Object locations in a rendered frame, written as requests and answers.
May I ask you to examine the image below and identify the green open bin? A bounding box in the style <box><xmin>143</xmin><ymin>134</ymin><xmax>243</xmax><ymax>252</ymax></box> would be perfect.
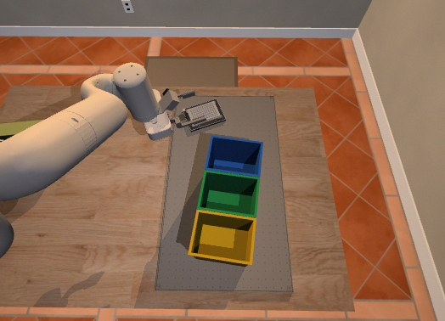
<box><xmin>197</xmin><ymin>170</ymin><xmax>260</xmax><ymax>218</ymax></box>

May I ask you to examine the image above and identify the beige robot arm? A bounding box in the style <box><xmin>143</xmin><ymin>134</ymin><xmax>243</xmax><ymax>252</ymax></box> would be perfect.
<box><xmin>0</xmin><ymin>63</ymin><xmax>180</xmax><ymax>201</ymax></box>

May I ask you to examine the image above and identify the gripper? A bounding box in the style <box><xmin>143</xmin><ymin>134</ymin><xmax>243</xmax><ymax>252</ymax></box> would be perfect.
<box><xmin>144</xmin><ymin>89</ymin><xmax>206</xmax><ymax>141</ymax></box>

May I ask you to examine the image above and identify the blue open bin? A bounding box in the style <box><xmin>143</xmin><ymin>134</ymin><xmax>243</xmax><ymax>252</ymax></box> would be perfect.
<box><xmin>205</xmin><ymin>135</ymin><xmax>263</xmax><ymax>177</ymax></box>

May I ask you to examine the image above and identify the yellow bin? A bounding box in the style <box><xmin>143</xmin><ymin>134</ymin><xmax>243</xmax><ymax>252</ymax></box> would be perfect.
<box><xmin>188</xmin><ymin>210</ymin><xmax>256</xmax><ymax>267</ymax></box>

